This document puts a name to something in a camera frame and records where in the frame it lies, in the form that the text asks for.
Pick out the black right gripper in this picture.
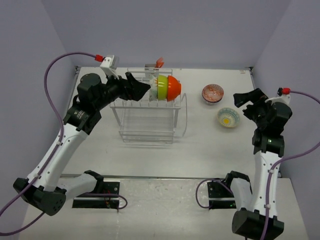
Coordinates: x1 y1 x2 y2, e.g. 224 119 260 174
233 88 273 129

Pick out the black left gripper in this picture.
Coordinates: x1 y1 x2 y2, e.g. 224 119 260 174
93 68 150 110

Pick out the white green orange patterned bowl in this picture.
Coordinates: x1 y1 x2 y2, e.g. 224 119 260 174
149 75 158 101

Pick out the yellow rim patterned bowl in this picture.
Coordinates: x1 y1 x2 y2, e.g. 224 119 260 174
217 107 241 128

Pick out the red rim zigzag bowl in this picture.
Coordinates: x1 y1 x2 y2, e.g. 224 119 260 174
201 84 224 105

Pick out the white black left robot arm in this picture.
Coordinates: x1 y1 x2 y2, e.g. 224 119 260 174
13 72 151 216

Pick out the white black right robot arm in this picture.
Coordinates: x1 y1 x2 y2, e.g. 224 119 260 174
223 88 293 240

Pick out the lime green bowl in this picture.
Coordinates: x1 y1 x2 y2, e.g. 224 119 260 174
157 75 169 101

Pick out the orange clip on grey block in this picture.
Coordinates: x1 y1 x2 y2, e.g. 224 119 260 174
144 57 165 69

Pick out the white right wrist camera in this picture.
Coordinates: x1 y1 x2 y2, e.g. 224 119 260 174
264 87 291 106

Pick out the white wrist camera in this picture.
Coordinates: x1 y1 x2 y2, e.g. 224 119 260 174
264 87 291 106
99 55 120 79

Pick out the white wire dish rack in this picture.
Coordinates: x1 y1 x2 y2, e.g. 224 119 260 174
108 67 188 145

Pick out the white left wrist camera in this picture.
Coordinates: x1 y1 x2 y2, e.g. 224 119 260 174
99 55 120 79

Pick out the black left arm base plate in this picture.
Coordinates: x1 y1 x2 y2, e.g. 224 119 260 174
72 180 120 210

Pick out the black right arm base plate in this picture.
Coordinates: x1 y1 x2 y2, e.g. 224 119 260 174
207 181 236 210

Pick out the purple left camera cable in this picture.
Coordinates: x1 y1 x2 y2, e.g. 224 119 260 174
0 51 128 236

